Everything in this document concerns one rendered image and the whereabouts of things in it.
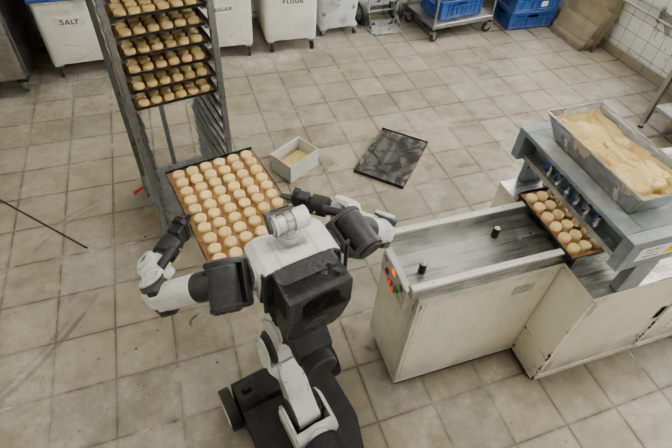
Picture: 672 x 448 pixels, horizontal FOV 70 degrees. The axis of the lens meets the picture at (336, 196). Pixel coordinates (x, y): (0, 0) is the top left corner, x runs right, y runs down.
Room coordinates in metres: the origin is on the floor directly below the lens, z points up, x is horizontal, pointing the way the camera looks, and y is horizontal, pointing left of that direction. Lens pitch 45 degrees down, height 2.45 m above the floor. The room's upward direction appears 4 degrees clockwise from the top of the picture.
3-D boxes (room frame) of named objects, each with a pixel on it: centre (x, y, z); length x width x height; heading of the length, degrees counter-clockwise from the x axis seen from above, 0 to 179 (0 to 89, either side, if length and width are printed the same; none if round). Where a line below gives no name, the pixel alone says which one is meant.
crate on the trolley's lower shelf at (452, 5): (5.35, -1.12, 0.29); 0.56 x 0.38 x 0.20; 120
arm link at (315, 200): (1.41, 0.12, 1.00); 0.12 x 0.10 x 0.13; 78
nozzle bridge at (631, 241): (1.54, -1.09, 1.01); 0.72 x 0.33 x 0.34; 21
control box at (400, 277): (1.23, -0.28, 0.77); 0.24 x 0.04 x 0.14; 21
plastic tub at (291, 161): (2.75, 0.33, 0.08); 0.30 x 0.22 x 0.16; 141
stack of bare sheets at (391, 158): (2.95, -0.42, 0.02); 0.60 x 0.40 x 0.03; 158
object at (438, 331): (1.36, -0.62, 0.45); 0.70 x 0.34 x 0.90; 111
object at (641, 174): (1.54, -1.09, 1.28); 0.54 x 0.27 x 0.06; 21
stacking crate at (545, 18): (5.64, -2.03, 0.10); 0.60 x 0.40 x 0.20; 109
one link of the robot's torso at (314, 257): (0.88, 0.10, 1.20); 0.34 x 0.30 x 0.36; 122
